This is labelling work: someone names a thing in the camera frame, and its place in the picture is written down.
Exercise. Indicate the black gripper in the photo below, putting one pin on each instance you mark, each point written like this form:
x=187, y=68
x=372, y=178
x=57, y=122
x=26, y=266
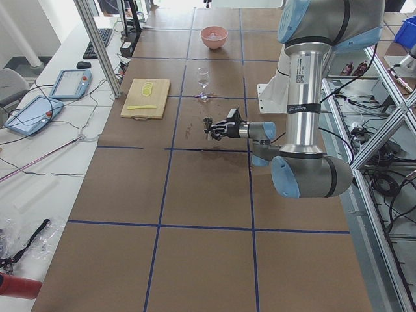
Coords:
x=233, y=130

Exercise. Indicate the steel cocktail jigger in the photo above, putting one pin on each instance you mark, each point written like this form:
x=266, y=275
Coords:
x=207, y=121

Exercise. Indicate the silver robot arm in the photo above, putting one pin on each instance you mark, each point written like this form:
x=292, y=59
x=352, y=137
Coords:
x=310, y=32

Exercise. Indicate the clear wine glass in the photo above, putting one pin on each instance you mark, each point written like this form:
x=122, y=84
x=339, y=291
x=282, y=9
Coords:
x=203, y=81

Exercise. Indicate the clear ice cubes pile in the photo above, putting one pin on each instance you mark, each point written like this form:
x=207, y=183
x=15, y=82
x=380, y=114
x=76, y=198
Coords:
x=214, y=36

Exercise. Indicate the bamboo cutting board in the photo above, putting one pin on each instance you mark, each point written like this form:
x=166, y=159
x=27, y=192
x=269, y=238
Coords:
x=158, y=97

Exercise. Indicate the yellow lemon slices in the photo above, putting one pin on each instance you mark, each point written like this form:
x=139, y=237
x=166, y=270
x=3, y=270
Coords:
x=147, y=88

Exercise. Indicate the yellow plastic knife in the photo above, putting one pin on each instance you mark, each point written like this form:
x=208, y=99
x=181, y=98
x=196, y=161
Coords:
x=135, y=107

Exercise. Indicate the pink plastic bowl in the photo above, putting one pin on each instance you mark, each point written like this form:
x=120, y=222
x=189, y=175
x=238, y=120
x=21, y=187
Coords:
x=217, y=43

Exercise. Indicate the long metal rod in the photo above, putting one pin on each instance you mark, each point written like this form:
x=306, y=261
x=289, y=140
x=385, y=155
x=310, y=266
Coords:
x=27, y=166

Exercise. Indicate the black computer mouse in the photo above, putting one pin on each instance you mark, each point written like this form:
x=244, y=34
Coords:
x=83, y=65

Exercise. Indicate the far blue teach pendant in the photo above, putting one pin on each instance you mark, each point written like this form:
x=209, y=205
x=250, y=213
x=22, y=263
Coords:
x=71, y=84

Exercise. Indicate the blue teach pendant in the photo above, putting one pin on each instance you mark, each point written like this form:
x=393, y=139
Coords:
x=34, y=116
x=71, y=84

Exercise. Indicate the near blue teach pendant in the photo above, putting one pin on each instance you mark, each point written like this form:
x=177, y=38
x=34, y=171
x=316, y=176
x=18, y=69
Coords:
x=34, y=116

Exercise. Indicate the blue storage bin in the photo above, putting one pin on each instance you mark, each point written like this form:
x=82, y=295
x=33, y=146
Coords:
x=407, y=33

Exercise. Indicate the red bottle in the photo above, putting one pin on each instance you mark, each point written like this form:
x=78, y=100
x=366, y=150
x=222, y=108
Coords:
x=18, y=287

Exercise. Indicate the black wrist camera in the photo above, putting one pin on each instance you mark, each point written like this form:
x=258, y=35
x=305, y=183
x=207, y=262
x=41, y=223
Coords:
x=233, y=116

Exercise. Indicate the aluminium frame post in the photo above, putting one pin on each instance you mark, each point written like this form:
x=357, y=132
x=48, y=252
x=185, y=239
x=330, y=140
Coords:
x=88, y=20

